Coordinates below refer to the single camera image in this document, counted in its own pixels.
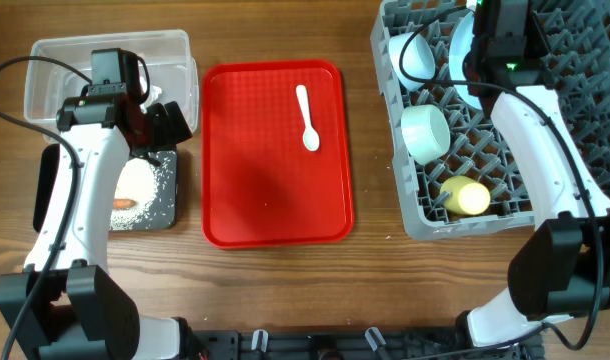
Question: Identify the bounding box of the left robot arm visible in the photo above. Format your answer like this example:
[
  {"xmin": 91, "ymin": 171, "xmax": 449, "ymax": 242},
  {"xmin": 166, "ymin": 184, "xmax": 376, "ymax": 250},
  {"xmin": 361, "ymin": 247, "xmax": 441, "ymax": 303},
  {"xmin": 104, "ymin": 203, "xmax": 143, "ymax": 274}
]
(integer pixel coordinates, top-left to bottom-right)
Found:
[{"xmin": 0, "ymin": 48, "xmax": 208, "ymax": 359}]

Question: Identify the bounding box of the yellow cup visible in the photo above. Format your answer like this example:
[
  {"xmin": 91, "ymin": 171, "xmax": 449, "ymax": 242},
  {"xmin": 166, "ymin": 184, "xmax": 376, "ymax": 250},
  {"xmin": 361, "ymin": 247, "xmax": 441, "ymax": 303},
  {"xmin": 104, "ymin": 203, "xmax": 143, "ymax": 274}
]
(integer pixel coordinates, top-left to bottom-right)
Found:
[{"xmin": 440, "ymin": 176, "xmax": 491, "ymax": 215}]

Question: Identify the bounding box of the white plastic spoon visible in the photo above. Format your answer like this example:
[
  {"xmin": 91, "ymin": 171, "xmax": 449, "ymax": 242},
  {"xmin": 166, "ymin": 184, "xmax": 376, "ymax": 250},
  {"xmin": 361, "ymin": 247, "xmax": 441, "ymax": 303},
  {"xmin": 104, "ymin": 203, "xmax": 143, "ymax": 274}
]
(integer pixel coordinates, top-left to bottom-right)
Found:
[{"xmin": 296, "ymin": 84, "xmax": 320, "ymax": 152}]

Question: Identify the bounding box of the mint green bowl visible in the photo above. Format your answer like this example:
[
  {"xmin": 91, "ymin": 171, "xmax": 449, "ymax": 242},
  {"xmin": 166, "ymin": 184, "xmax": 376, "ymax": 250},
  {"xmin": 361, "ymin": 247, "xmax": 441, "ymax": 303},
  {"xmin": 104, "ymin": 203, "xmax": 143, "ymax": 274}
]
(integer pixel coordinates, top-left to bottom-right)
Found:
[{"xmin": 401, "ymin": 105, "xmax": 451, "ymax": 165}]

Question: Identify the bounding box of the clear plastic bin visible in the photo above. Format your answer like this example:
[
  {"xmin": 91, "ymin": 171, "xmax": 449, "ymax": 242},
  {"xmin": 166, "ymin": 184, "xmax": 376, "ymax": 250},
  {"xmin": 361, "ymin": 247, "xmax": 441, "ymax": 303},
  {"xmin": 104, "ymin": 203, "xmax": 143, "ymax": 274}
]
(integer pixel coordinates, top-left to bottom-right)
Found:
[{"xmin": 24, "ymin": 29, "xmax": 199, "ymax": 131}]

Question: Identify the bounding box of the light blue plate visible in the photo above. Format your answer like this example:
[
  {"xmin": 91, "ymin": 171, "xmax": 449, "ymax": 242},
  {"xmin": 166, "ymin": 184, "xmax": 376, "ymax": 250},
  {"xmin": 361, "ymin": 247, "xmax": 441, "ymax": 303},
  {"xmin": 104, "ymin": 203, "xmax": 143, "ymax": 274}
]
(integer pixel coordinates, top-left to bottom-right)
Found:
[{"xmin": 448, "ymin": 12, "xmax": 482, "ymax": 110}]

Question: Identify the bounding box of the white tissue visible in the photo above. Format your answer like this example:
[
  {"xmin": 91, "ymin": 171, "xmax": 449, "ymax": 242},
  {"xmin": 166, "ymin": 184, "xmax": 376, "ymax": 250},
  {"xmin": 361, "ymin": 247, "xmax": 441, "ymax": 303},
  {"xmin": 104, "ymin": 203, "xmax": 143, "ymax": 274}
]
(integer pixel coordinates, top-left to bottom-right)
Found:
[{"xmin": 139, "ymin": 76, "xmax": 162, "ymax": 108}]

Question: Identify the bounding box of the carrot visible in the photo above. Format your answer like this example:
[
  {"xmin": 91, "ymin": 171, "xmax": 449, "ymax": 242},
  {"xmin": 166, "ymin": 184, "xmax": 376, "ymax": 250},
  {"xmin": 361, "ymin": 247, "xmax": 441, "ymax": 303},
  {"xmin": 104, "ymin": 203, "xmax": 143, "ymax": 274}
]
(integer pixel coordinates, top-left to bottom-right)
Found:
[{"xmin": 113, "ymin": 199, "xmax": 137, "ymax": 210}]

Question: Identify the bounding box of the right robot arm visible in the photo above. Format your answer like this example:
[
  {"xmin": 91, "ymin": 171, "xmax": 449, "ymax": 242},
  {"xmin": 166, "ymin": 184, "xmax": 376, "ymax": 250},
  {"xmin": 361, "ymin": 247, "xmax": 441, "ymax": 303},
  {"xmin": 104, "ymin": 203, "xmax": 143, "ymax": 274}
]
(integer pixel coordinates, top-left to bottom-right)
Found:
[{"xmin": 464, "ymin": 1, "xmax": 610, "ymax": 350}]

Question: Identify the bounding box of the black tray bin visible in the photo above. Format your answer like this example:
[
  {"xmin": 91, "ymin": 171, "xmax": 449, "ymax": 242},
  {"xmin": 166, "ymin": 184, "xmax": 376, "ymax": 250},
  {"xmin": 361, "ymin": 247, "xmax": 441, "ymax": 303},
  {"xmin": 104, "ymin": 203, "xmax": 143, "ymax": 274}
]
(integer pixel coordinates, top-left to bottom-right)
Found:
[{"xmin": 32, "ymin": 144, "xmax": 178, "ymax": 232}]

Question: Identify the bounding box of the pile of white rice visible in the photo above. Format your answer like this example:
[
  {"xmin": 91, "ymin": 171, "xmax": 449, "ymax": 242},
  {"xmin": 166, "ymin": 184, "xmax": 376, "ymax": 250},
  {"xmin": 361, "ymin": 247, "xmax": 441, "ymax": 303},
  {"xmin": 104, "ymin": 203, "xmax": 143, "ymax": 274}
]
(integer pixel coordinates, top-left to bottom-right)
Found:
[{"xmin": 110, "ymin": 151, "xmax": 178, "ymax": 232}]

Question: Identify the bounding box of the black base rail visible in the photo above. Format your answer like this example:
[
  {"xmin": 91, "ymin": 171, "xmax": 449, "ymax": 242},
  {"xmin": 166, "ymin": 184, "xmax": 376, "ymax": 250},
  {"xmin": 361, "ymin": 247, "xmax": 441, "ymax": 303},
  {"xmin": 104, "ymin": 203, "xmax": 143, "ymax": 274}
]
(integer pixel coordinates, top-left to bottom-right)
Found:
[{"xmin": 194, "ymin": 327, "xmax": 546, "ymax": 360}]

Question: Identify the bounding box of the grey dishwasher rack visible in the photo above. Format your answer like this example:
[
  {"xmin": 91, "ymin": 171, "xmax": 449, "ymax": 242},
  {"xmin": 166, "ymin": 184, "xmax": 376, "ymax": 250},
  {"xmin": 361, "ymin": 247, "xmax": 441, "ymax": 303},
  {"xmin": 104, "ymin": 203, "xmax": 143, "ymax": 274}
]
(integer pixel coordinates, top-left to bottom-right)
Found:
[{"xmin": 370, "ymin": 0, "xmax": 610, "ymax": 240}]

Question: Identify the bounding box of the light blue bowl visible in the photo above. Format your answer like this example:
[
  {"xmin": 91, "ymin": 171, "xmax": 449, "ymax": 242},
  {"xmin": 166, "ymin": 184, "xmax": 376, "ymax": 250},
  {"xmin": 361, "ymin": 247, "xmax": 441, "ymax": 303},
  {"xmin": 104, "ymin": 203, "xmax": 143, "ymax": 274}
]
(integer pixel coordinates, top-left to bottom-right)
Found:
[{"xmin": 388, "ymin": 33, "xmax": 436, "ymax": 91}]

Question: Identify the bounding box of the red serving tray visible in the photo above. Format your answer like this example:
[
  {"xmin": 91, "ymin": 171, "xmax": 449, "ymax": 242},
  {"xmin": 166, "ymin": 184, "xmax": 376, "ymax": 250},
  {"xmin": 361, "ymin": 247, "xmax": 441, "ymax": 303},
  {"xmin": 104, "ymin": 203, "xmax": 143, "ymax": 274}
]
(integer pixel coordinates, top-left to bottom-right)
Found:
[{"xmin": 201, "ymin": 59, "xmax": 355, "ymax": 249}]

